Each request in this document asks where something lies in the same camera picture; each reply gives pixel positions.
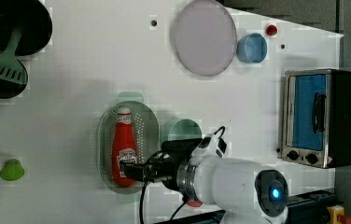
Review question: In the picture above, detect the silver toaster oven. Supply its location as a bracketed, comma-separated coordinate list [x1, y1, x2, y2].
[281, 69, 351, 169]

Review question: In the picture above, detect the red plush ketchup bottle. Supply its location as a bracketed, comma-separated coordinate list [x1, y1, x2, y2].
[112, 106, 137, 188]

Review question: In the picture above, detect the red toy strawberry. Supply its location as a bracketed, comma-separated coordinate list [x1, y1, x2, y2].
[187, 200, 203, 208]

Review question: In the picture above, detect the red toy tomato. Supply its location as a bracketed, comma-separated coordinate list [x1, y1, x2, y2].
[266, 24, 278, 36]

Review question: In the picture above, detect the black frying pan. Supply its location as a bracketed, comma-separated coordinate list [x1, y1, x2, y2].
[0, 0, 52, 56]

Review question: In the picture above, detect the yellow red emergency button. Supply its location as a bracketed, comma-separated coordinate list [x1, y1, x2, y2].
[327, 205, 351, 224]

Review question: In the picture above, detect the green oval strainer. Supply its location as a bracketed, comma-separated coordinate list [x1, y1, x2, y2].
[96, 91, 160, 204]

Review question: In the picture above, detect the round grey plate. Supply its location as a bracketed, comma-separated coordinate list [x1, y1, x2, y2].
[173, 0, 237, 76]

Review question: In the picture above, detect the blue cup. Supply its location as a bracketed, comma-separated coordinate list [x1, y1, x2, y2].
[236, 33, 268, 63]

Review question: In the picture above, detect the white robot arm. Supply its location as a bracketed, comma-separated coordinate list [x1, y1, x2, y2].
[119, 137, 288, 224]

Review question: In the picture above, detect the green cup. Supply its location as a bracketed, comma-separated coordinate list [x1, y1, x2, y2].
[166, 119, 202, 141]

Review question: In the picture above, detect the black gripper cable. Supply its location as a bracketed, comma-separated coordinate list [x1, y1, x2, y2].
[138, 181, 188, 224]

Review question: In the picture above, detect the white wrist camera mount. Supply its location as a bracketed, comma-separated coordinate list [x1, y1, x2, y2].
[191, 126, 227, 158]

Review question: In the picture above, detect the green toy pear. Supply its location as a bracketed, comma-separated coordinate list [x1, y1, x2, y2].
[0, 159, 25, 181]

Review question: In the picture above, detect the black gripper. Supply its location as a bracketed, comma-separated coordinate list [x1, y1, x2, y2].
[120, 138, 202, 190]

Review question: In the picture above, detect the green slotted spatula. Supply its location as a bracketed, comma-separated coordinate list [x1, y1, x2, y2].
[0, 25, 27, 85]

